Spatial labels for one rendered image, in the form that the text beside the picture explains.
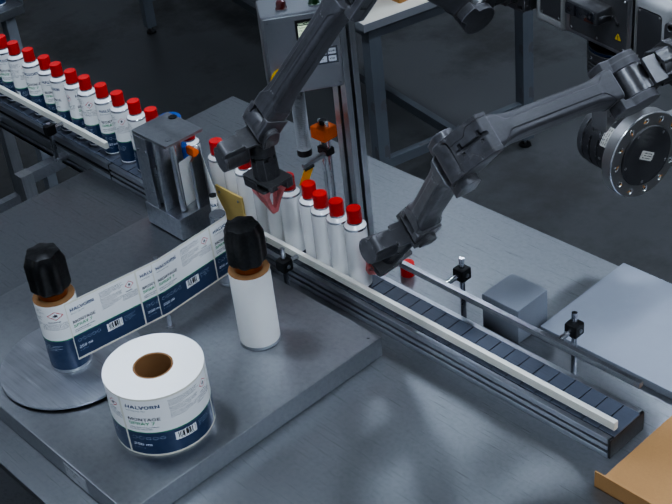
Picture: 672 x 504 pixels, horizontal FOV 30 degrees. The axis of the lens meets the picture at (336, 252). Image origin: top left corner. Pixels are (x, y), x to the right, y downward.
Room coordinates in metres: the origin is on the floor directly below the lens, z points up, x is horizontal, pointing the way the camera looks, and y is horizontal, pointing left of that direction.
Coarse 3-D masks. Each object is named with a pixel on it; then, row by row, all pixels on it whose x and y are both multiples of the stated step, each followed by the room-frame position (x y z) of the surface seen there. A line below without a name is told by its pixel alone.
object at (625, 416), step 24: (384, 288) 2.26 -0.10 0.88; (432, 312) 2.15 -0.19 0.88; (432, 336) 2.07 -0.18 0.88; (480, 336) 2.05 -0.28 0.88; (480, 360) 1.97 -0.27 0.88; (528, 360) 1.96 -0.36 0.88; (552, 384) 1.88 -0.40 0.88; (576, 384) 1.87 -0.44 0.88; (600, 408) 1.79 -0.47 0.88; (624, 408) 1.78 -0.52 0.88
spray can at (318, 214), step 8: (320, 192) 2.37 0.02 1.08; (320, 200) 2.35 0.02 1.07; (312, 208) 2.36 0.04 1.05; (320, 208) 2.35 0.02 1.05; (328, 208) 2.36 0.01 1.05; (312, 216) 2.35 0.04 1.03; (320, 216) 2.34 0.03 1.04; (312, 224) 2.36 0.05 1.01; (320, 224) 2.34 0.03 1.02; (320, 232) 2.34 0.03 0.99; (320, 240) 2.34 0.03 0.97; (328, 240) 2.34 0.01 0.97; (320, 248) 2.34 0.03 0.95; (328, 248) 2.34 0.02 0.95; (320, 256) 2.34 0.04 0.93; (328, 256) 2.34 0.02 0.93; (328, 264) 2.34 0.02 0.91
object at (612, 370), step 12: (408, 264) 2.23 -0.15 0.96; (420, 276) 2.19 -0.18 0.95; (432, 276) 2.17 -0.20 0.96; (444, 288) 2.14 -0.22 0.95; (456, 288) 2.12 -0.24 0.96; (468, 300) 2.08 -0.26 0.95; (480, 300) 2.07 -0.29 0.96; (492, 312) 2.03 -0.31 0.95; (504, 312) 2.02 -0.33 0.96; (516, 324) 1.98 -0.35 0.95; (528, 324) 1.97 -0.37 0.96; (540, 336) 1.94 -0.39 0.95; (552, 336) 1.92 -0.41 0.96; (564, 348) 1.89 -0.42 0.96; (576, 348) 1.88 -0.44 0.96; (588, 360) 1.85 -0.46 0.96; (600, 360) 1.84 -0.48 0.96; (612, 372) 1.80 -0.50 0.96; (624, 372) 1.79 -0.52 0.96; (636, 384) 1.76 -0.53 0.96
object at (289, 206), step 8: (288, 192) 2.44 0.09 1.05; (296, 192) 2.44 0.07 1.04; (288, 200) 2.43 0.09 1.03; (296, 200) 2.44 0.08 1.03; (280, 208) 2.45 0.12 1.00; (288, 208) 2.43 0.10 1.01; (296, 208) 2.43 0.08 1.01; (288, 216) 2.43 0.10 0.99; (296, 216) 2.43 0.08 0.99; (288, 224) 2.43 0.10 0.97; (296, 224) 2.43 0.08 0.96; (288, 232) 2.44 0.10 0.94; (296, 232) 2.43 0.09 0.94; (288, 240) 2.44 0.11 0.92; (296, 240) 2.43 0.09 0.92; (296, 248) 2.43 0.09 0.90; (304, 248) 2.44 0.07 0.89
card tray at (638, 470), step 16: (656, 432) 1.75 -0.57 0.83; (640, 448) 1.72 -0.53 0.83; (656, 448) 1.71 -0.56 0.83; (624, 464) 1.68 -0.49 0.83; (640, 464) 1.68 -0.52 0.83; (656, 464) 1.67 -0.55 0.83; (608, 480) 1.61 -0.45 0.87; (624, 480) 1.64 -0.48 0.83; (640, 480) 1.64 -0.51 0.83; (656, 480) 1.63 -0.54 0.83; (624, 496) 1.59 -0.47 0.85; (640, 496) 1.56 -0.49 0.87; (656, 496) 1.59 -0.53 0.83
